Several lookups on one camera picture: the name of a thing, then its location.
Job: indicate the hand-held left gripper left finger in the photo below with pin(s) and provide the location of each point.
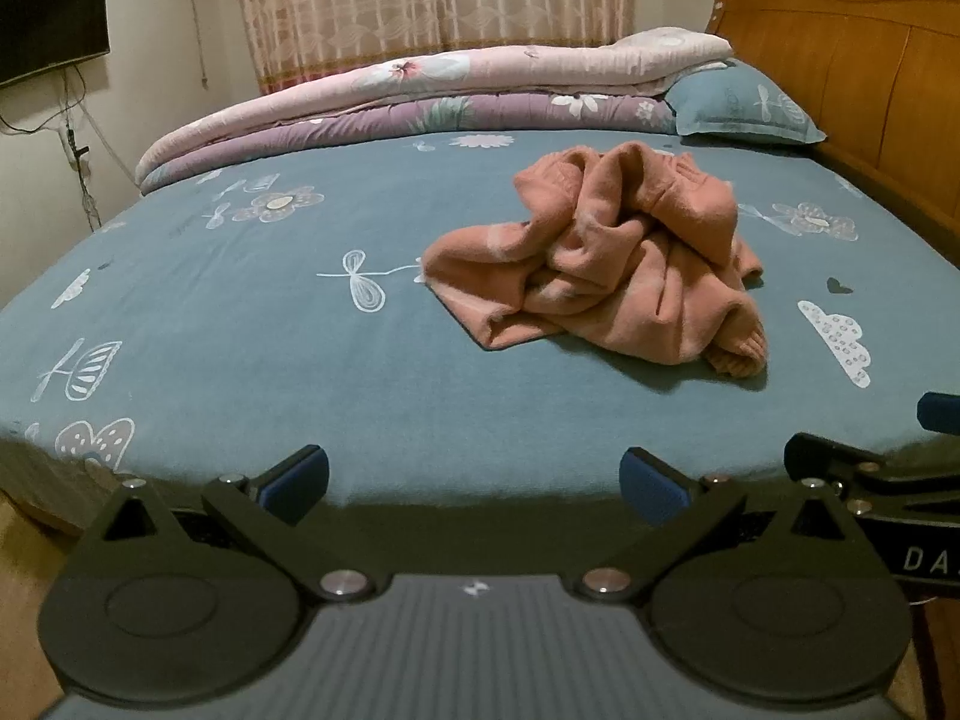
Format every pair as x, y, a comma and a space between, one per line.
296, 481

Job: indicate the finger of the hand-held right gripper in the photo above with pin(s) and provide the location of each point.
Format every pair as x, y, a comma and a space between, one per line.
941, 414
832, 461

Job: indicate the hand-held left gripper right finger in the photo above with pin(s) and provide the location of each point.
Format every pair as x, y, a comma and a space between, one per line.
652, 485

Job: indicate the pink striped knit sweater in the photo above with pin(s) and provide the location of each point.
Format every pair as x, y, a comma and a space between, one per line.
600, 262

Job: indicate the blue pillow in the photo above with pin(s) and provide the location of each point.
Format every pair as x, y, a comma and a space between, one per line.
735, 105

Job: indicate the wooden headboard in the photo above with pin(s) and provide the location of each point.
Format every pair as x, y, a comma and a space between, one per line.
862, 52

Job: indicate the purple floral quilt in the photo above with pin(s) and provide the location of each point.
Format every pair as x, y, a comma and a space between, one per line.
450, 116

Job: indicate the pink floral quilt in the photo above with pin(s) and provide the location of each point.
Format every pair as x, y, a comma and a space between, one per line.
450, 71

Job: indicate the black wall television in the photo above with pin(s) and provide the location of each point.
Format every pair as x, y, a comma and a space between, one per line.
45, 22

